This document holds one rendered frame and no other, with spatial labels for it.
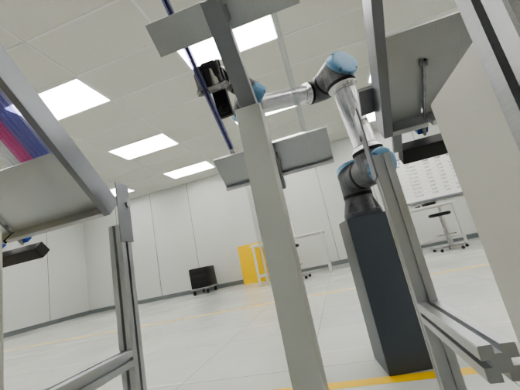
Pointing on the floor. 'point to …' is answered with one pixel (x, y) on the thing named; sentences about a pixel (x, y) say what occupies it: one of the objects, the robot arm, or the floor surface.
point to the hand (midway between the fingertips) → (206, 93)
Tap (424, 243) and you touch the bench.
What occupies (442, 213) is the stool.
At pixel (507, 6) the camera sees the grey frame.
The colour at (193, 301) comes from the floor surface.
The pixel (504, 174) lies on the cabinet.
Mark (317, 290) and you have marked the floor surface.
